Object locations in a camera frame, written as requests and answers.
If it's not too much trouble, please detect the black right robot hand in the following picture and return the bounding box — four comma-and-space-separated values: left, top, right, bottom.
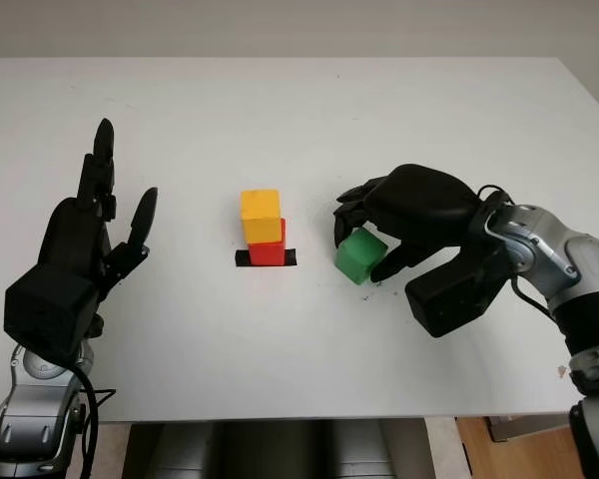
331, 163, 483, 285

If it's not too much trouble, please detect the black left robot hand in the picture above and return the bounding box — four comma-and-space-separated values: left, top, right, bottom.
34, 118, 160, 341

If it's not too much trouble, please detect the green wooden block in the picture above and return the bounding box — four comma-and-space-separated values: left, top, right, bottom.
334, 228, 389, 286

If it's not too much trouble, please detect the red wooden block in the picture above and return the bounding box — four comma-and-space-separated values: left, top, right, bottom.
248, 240, 286, 266

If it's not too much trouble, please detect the yellow wooden block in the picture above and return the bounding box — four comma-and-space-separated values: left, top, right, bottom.
240, 188, 287, 245

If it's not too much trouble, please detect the black tape strip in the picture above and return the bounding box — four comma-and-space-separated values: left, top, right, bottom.
234, 247, 299, 269

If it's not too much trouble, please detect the white table leg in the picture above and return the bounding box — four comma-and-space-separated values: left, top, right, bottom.
97, 422, 136, 479
425, 416, 464, 479

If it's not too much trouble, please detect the dark grey robot body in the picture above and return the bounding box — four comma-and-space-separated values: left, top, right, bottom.
122, 421, 433, 479

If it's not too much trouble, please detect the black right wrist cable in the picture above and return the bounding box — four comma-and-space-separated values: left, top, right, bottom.
477, 184, 563, 320

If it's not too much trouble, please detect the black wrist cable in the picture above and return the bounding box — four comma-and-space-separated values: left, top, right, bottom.
69, 366, 117, 479
477, 184, 563, 320

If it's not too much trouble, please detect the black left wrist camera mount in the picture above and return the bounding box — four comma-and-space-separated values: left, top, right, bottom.
3, 263, 104, 365

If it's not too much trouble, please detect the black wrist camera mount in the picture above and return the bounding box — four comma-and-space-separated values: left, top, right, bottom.
3, 263, 104, 365
404, 241, 515, 339

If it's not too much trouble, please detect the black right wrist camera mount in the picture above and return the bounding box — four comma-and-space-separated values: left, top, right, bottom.
404, 241, 515, 339

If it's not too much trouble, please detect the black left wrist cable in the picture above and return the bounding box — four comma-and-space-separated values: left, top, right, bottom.
69, 366, 117, 479

